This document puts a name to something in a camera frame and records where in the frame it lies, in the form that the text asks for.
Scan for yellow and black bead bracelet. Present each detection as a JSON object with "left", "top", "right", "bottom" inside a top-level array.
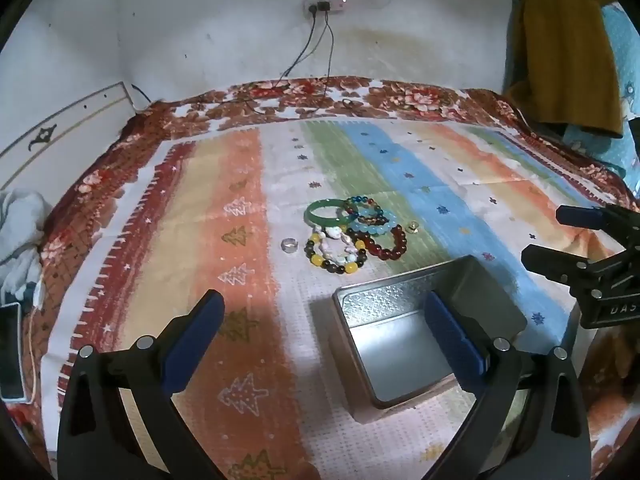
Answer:
[{"left": 304, "top": 232, "right": 369, "bottom": 276}]

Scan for multicolour bead bracelet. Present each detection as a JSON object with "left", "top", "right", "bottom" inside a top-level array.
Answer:
[{"left": 343, "top": 195, "right": 386, "bottom": 226}]

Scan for dark red bead bracelet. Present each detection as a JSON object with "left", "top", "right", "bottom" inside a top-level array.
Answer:
[{"left": 347, "top": 224, "right": 409, "bottom": 261}]

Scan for white power strip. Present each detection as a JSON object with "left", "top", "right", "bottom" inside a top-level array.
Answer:
[{"left": 303, "top": 0, "right": 347, "bottom": 17}]

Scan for green jade bangle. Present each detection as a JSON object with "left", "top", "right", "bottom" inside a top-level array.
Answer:
[{"left": 304, "top": 199, "right": 357, "bottom": 230}]

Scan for white cable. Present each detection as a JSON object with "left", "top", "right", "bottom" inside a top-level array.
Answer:
[{"left": 26, "top": 279, "right": 52, "bottom": 403}]

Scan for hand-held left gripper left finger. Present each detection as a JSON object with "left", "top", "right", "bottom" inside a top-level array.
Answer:
[{"left": 57, "top": 289, "right": 226, "bottom": 480}]

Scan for light blue bead bracelet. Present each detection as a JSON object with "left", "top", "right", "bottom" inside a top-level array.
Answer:
[{"left": 350, "top": 208, "right": 401, "bottom": 237}]

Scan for light blue printed cloth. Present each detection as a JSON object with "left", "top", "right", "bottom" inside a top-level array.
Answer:
[{"left": 562, "top": 2, "right": 640, "bottom": 183}]

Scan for silver metal tin box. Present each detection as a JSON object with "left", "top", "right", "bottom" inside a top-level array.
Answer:
[{"left": 331, "top": 254, "right": 529, "bottom": 423}]

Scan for mustard yellow cloth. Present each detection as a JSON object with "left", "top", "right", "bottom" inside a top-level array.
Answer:
[{"left": 504, "top": 0, "right": 627, "bottom": 139}]

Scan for striped colourful mat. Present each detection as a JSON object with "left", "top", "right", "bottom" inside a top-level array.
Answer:
[{"left": 40, "top": 120, "right": 632, "bottom": 480}]

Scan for black phone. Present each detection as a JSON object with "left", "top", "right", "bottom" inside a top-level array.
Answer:
[{"left": 0, "top": 302, "right": 27, "bottom": 402}]

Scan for black power cable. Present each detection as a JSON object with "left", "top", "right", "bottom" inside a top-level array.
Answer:
[
  {"left": 247, "top": 10, "right": 321, "bottom": 113},
  {"left": 305, "top": 10, "right": 336, "bottom": 113}
]

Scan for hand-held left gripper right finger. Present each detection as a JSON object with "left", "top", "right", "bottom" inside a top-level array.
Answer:
[{"left": 422, "top": 290, "right": 593, "bottom": 480}]

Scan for red floral blanket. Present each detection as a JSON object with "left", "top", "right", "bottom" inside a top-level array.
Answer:
[{"left": 9, "top": 76, "right": 640, "bottom": 480}]

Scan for white headboard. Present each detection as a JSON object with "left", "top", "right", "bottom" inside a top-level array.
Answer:
[{"left": 0, "top": 81, "right": 139, "bottom": 192}]

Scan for grey white crumpled cloth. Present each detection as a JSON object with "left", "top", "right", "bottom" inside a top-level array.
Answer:
[{"left": 0, "top": 189, "right": 54, "bottom": 302}]

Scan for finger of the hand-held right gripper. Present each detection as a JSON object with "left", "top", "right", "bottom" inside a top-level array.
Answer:
[
  {"left": 521, "top": 244, "right": 601, "bottom": 286},
  {"left": 556, "top": 204, "right": 640, "bottom": 243}
]

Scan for white and pink bead bracelet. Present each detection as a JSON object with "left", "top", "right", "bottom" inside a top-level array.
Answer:
[{"left": 313, "top": 226, "right": 369, "bottom": 264}]

